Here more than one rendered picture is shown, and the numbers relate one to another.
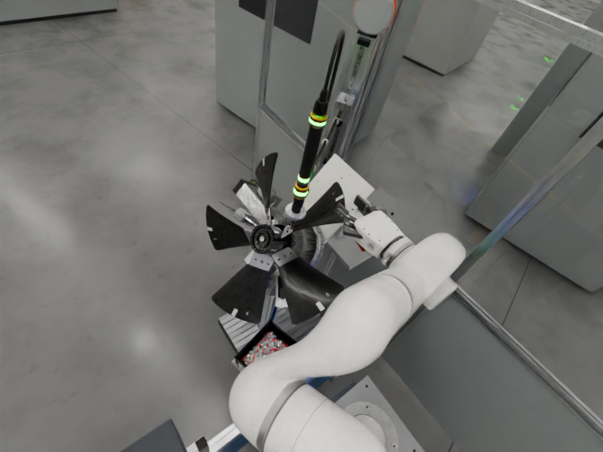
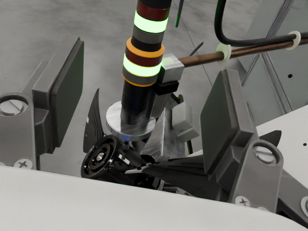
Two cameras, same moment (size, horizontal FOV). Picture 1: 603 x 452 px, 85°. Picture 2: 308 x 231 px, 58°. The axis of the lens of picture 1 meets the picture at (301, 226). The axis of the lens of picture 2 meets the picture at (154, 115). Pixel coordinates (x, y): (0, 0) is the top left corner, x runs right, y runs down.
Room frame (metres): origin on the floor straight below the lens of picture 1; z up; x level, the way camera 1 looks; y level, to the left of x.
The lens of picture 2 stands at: (0.57, -0.17, 1.72)
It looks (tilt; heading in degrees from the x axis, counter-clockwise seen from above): 43 degrees down; 42
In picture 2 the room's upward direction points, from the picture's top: 15 degrees clockwise
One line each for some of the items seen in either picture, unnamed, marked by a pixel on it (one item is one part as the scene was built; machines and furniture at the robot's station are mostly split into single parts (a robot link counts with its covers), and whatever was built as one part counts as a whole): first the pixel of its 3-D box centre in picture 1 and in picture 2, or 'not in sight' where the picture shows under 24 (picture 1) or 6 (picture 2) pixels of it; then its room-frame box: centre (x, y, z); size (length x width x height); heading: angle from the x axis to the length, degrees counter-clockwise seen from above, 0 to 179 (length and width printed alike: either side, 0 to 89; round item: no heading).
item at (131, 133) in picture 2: (298, 200); (141, 95); (0.77, 0.03, 1.49); 0.09 x 0.07 x 0.10; 173
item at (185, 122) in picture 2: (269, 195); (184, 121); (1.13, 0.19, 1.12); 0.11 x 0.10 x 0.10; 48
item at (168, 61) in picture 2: not in sight; (164, 66); (0.80, 0.03, 1.53); 0.02 x 0.02 x 0.02; 83
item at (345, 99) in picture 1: (344, 105); not in sight; (1.38, -0.04, 1.53); 0.10 x 0.07 x 0.08; 173
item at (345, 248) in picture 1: (343, 237); not in sight; (1.25, -0.25, 0.85); 0.36 x 0.24 x 0.03; 48
